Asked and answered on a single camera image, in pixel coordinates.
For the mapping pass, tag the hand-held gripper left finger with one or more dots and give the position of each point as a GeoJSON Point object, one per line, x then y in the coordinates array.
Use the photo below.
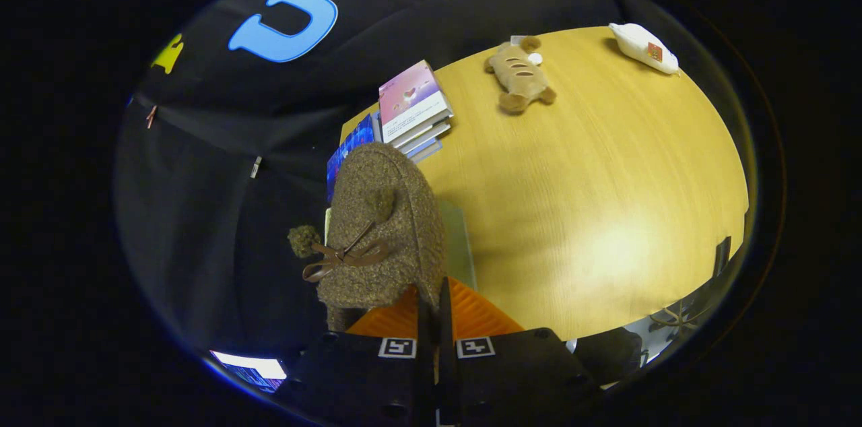
{"type": "Point", "coordinates": [363, 380]}

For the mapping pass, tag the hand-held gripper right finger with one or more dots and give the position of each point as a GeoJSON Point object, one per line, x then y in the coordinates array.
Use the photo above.
{"type": "Point", "coordinates": [512, 373]}

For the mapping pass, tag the beige fabric storage box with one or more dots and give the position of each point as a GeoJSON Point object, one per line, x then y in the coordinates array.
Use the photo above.
{"type": "Point", "coordinates": [461, 245]}

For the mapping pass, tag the brown fuzzy shoe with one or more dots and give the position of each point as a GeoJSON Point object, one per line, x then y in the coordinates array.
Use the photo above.
{"type": "Point", "coordinates": [390, 238]}

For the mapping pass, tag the lit laptop screen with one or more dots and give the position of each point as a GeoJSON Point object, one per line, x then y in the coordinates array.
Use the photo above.
{"type": "Point", "coordinates": [252, 368]}

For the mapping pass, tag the dark blue book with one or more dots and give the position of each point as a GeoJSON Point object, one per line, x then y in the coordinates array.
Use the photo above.
{"type": "Point", "coordinates": [350, 144]}

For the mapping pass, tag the pale blue book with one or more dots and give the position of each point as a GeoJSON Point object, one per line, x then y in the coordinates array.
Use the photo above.
{"type": "Point", "coordinates": [425, 149]}

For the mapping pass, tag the grey book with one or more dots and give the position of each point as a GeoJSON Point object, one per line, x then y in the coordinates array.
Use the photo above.
{"type": "Point", "coordinates": [427, 130]}

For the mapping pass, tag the pink cover book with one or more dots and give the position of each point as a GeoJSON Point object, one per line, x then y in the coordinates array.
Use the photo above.
{"type": "Point", "coordinates": [411, 93]}

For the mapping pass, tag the tan bread-shaped plush toy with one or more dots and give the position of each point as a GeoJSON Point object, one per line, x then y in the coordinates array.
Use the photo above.
{"type": "Point", "coordinates": [518, 77]}

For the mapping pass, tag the pink clothes peg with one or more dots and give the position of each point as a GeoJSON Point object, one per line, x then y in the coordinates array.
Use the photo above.
{"type": "Point", "coordinates": [151, 117]}

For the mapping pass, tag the white plastic bottle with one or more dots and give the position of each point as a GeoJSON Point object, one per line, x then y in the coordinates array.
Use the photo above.
{"type": "Point", "coordinates": [643, 46]}

